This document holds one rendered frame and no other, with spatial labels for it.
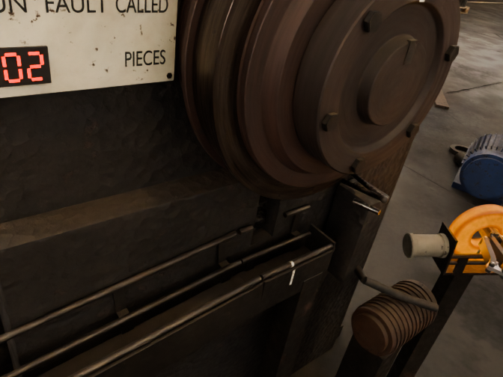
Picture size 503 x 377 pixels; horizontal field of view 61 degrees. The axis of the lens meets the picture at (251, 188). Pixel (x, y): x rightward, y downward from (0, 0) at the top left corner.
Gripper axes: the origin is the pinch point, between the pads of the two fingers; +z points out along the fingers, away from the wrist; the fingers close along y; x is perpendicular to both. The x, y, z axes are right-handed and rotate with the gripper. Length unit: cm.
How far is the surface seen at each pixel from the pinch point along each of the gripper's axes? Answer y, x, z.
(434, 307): -9.7, -17.5, -9.9
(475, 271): 0.7, -10.8, -3.7
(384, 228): 29, -79, 92
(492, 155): 94, -48, 128
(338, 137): -50, 33, -25
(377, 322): -23.4, -21.2, -12.1
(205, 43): -69, 42, -22
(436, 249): -11.2, -5.5, -2.5
